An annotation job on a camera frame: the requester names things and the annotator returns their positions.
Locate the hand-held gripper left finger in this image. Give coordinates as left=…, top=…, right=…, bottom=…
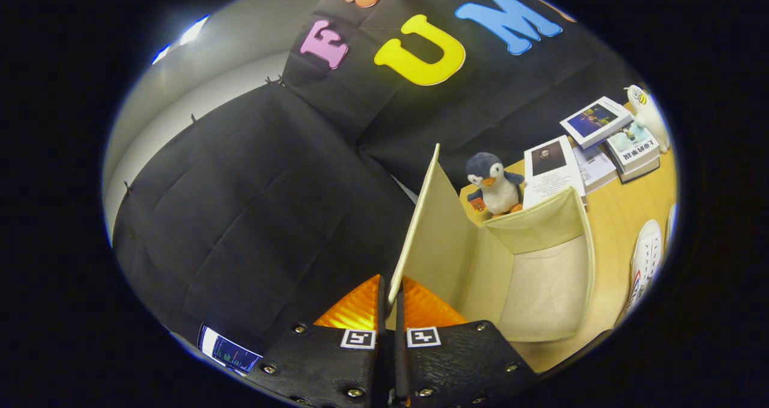
left=243, top=274, right=391, bottom=408

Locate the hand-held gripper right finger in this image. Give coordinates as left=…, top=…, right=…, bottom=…
left=394, top=276, right=538, bottom=408

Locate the beige fabric storage box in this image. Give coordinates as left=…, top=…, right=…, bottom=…
left=388, top=144, right=597, bottom=344

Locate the lit monitor screen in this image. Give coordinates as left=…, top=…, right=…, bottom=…
left=197, top=324, right=264, bottom=377

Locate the black backdrop cloth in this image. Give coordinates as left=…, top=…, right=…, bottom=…
left=111, top=0, right=646, bottom=355

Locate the grey penguin plush toy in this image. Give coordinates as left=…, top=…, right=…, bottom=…
left=466, top=151, right=526, bottom=218

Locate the white book with portrait cover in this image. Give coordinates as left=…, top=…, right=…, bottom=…
left=521, top=135, right=588, bottom=210

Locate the white book with printed text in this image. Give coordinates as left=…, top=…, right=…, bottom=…
left=571, top=144, right=618, bottom=193

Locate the thick book with teal cover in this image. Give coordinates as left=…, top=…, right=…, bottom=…
left=604, top=123, right=661, bottom=184

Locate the book with blue cover picture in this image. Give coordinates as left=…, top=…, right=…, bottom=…
left=559, top=96, right=634, bottom=150

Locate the white duck plush toy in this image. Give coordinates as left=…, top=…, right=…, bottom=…
left=624, top=85, right=672, bottom=154

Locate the bright ceiling light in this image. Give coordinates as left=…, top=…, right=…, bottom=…
left=150, top=14, right=210, bottom=66

